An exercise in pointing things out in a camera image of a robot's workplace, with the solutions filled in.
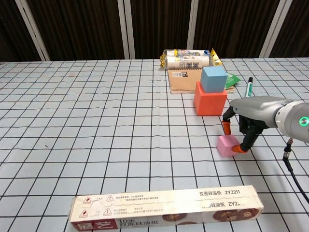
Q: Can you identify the green foil packet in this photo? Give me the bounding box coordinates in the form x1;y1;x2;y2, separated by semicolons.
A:
224;72;241;89

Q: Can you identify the aluminium post with bracket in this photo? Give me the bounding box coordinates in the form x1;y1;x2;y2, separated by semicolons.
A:
187;0;202;50

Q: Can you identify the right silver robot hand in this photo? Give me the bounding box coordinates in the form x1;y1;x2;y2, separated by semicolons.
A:
222;96;289;155

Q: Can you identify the blue foam cube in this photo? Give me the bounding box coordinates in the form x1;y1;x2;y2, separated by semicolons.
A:
200;67;228;94

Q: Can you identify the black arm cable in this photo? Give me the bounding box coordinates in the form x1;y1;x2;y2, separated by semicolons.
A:
282;137;309;205

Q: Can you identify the green white marker pen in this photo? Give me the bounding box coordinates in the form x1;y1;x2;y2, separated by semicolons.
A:
243;76;254;99

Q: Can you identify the brown cardboard box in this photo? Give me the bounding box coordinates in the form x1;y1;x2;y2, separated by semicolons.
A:
167;68;236;94

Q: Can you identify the long baking paper box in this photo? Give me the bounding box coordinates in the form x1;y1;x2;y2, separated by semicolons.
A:
69;185;264;230

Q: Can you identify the checked light blue tablecloth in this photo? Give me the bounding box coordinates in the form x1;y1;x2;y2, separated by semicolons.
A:
0;57;309;232

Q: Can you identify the double aluminium frame post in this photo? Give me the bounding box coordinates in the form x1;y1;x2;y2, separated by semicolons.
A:
117;0;136;59

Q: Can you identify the white yellow snack package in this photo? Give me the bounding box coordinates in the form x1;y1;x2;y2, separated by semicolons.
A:
159;48;222;71

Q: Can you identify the pink foam cube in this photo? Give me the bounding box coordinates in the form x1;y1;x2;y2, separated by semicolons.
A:
217;134;242;157

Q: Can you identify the orange-red foam cube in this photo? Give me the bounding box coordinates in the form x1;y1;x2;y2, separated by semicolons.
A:
194;81;228;117

